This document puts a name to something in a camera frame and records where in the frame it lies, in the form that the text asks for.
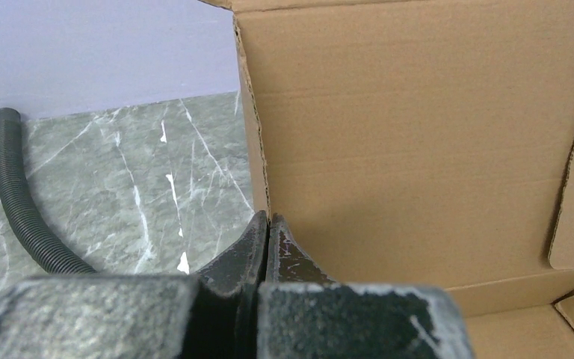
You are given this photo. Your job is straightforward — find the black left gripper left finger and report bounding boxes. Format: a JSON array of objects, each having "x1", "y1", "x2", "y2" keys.
[{"x1": 0, "y1": 211, "x2": 268, "y2": 358}]

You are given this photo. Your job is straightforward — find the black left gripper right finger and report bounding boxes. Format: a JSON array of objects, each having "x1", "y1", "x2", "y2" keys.
[{"x1": 257, "y1": 215, "x2": 475, "y2": 358}]

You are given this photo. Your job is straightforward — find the brown cardboard box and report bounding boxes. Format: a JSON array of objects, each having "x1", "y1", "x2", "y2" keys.
[{"x1": 215, "y1": 1, "x2": 574, "y2": 358}]

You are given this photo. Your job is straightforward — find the black rubber hose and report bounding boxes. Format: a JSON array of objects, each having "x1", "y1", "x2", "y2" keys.
[{"x1": 0, "y1": 107, "x2": 97, "y2": 276}]

